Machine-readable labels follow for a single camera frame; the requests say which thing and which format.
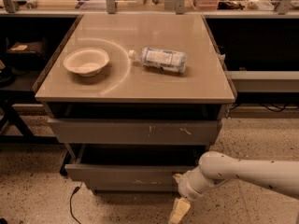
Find black stand left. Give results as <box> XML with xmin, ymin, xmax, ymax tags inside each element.
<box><xmin>0</xmin><ymin>37</ymin><xmax>60</xmax><ymax>146</ymax></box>

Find grey drawer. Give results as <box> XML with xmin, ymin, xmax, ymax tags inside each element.
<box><xmin>48</xmin><ymin>119</ymin><xmax>221</xmax><ymax>146</ymax></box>
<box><xmin>85</xmin><ymin>182</ymin><xmax>178</xmax><ymax>192</ymax></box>
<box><xmin>64</xmin><ymin>144</ymin><xmax>206</xmax><ymax>185</ymax></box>

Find white paper bowl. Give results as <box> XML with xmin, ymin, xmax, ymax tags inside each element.
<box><xmin>64</xmin><ymin>48</ymin><xmax>109</xmax><ymax>77</ymax></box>

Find clear plastic water bottle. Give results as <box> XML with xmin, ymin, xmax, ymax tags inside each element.
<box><xmin>128</xmin><ymin>48</ymin><xmax>187</xmax><ymax>73</ymax></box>

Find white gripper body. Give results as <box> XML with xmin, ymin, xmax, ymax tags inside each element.
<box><xmin>178</xmin><ymin>171</ymin><xmax>205</xmax><ymax>202</ymax></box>

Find black cable on floor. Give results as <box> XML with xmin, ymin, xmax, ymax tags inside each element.
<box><xmin>68</xmin><ymin>185</ymin><xmax>82</xmax><ymax>224</ymax></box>

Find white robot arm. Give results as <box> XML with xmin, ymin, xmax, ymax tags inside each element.
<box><xmin>168</xmin><ymin>151</ymin><xmax>299</xmax><ymax>224</ymax></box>

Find grey top drawer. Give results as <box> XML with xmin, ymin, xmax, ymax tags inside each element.
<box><xmin>48</xmin><ymin>119</ymin><xmax>221</xmax><ymax>146</ymax></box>

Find grey drawer cabinet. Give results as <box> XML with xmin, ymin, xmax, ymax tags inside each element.
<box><xmin>32</xmin><ymin>13</ymin><xmax>237</xmax><ymax>194</ymax></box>

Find grey bottom drawer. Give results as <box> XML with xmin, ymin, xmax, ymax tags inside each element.
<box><xmin>85</xmin><ymin>182</ymin><xmax>178</xmax><ymax>192</ymax></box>

